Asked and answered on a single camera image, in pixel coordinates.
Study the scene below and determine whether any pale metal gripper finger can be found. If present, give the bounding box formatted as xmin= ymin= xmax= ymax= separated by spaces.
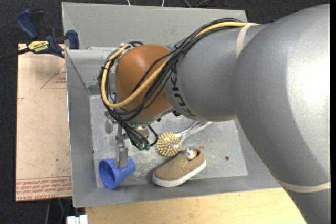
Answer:
xmin=104 ymin=111 xmax=114 ymax=135
xmin=115 ymin=134 xmax=130 ymax=169

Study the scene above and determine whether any blue plastic cup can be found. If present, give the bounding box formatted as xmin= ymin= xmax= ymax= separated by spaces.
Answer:
xmin=98 ymin=156 xmax=137 ymax=190

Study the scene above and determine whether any yellow spiky ball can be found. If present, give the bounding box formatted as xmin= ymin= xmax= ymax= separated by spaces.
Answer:
xmin=156 ymin=132 xmax=182 ymax=158

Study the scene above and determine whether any tan slip-on shoe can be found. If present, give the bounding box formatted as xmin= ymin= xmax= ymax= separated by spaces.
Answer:
xmin=152 ymin=148 xmax=207 ymax=188

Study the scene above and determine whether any small orange and white toy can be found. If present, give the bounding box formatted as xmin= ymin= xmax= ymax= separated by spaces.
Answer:
xmin=183 ymin=148 xmax=200 ymax=161

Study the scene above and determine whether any brown cardboard board, red print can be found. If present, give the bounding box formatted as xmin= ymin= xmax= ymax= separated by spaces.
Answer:
xmin=15 ymin=43 xmax=73 ymax=202

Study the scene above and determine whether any grey metal bin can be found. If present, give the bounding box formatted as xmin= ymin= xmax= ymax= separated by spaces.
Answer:
xmin=61 ymin=2 xmax=282 ymax=208

